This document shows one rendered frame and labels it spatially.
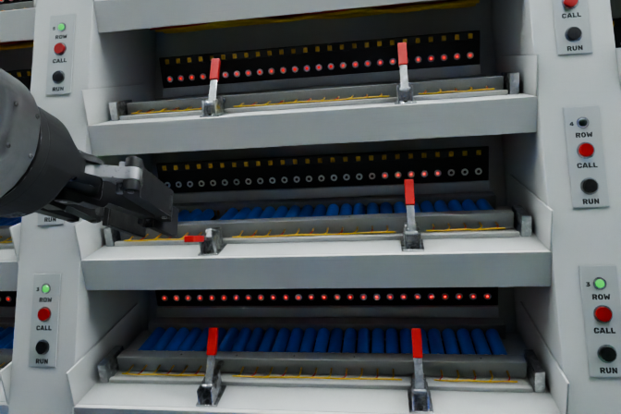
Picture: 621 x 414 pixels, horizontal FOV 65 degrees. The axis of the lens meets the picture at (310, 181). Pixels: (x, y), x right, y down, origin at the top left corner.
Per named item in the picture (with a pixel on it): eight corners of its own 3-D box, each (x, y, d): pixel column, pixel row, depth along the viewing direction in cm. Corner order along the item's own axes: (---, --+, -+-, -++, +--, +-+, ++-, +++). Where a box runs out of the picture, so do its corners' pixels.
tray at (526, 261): (551, 286, 58) (554, 210, 56) (86, 290, 67) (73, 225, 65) (508, 230, 77) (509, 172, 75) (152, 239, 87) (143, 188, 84)
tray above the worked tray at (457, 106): (537, 132, 61) (540, 17, 58) (92, 156, 70) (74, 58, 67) (498, 115, 80) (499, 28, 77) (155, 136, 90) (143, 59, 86)
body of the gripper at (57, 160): (-95, 208, 29) (18, 236, 37) (34, 202, 27) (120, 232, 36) (-67, 93, 31) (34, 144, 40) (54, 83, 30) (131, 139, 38)
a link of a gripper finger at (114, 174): (41, 149, 33) (104, 140, 32) (95, 171, 38) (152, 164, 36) (35, 182, 33) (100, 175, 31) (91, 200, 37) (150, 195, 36)
